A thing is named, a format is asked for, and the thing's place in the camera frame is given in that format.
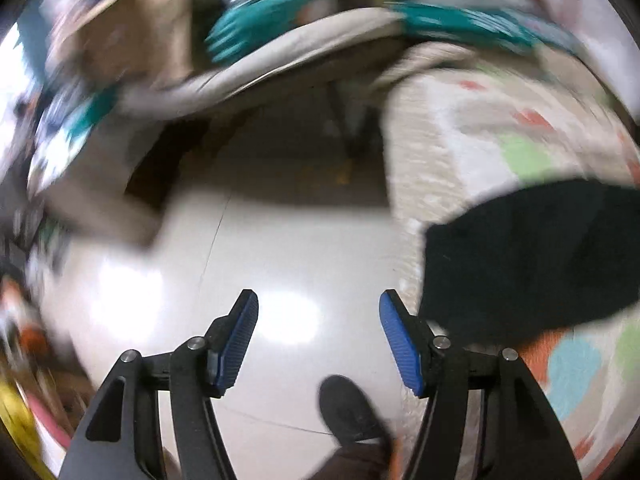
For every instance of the brown cardboard box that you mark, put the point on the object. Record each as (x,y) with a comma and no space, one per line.
(114,40)

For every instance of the black pants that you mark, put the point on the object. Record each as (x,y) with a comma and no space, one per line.
(548,256)

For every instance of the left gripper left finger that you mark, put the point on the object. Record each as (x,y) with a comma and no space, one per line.
(119,435)

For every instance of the black shoe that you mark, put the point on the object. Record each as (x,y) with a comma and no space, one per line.
(348,414)

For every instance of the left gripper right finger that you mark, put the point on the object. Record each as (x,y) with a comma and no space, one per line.
(518,435)

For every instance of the patterned quilt bedspread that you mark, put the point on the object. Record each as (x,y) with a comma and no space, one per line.
(461,125)

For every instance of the beige cushioned lounge chair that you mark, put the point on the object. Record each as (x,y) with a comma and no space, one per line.
(293,49)

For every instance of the teal plush blanket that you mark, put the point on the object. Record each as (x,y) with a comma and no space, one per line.
(243,29)

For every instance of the green long box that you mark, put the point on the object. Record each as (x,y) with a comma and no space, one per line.
(508,29)

